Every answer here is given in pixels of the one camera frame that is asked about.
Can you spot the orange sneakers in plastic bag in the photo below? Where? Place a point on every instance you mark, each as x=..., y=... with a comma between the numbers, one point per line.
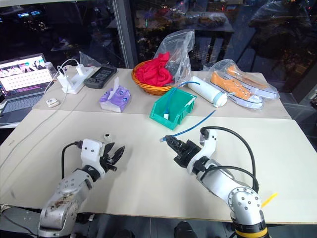
x=260, y=81

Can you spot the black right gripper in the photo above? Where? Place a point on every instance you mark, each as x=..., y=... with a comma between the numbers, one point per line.
x=187, y=153

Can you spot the yellow plastic tie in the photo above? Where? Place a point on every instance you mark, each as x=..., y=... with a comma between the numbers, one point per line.
x=268, y=199

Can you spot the small clear plastic bag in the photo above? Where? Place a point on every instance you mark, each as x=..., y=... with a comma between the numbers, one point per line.
x=88, y=59

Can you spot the orange wicker basket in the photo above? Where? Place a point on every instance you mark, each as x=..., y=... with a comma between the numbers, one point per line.
x=151, y=88

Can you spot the purple tissue pack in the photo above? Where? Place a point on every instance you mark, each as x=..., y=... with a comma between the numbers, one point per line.
x=116, y=98

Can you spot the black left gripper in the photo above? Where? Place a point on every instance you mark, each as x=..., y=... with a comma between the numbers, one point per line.
x=108, y=163

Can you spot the grey window frame post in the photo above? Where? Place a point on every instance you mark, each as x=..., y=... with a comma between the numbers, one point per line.
x=126, y=32

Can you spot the white plug charger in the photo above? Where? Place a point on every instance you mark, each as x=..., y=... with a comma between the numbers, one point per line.
x=80, y=69
x=63, y=83

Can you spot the red cloth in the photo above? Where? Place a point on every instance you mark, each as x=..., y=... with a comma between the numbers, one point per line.
x=153, y=72

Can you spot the dark rounded shape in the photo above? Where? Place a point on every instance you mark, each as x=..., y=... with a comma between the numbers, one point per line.
x=185, y=230

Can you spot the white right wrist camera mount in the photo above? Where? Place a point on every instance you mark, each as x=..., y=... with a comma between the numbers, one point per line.
x=209, y=146

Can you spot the open laptop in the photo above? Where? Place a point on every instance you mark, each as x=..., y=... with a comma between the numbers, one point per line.
x=22, y=84

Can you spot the white power strip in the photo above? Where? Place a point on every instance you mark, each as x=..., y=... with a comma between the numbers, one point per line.
x=78, y=83

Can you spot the green plastic bin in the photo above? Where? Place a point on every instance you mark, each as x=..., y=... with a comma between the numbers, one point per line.
x=178, y=111

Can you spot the small clear bottle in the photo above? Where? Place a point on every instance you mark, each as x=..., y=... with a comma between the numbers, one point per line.
x=50, y=69

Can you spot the white cylindrical bottle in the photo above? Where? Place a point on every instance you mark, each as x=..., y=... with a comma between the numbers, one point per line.
x=205, y=90

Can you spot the black handheld device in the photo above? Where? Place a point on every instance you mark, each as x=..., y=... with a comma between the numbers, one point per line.
x=101, y=77

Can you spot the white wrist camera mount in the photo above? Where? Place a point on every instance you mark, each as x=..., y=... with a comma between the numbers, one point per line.
x=91, y=151
x=209, y=146

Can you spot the small white round case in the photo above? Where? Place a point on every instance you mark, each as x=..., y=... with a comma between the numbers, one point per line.
x=52, y=102

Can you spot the orange canvas sneaker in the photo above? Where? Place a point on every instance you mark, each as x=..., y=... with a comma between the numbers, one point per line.
x=250, y=79
x=232, y=88

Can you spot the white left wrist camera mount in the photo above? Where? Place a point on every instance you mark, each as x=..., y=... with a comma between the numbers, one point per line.
x=91, y=151

